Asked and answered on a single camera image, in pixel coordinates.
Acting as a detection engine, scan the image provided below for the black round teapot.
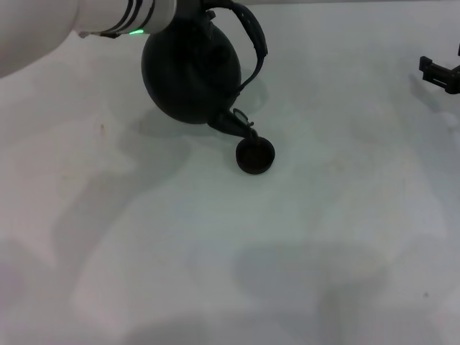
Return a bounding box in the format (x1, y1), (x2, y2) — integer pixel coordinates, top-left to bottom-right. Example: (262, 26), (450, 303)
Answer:
(141, 0), (269, 142)

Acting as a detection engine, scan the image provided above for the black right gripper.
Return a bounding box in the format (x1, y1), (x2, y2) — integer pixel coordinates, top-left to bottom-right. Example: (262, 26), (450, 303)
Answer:
(418, 42), (460, 96)

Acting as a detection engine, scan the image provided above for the silver connector with black cable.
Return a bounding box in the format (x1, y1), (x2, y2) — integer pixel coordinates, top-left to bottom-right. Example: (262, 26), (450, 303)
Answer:
(79, 31), (120, 40)

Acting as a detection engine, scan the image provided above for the small dark teacup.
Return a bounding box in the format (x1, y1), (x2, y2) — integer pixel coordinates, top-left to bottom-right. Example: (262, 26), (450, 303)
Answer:
(235, 137), (277, 176)

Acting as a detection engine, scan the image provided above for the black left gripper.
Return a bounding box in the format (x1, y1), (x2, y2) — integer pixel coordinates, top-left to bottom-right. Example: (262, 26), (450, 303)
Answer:
(172, 0), (208, 22)

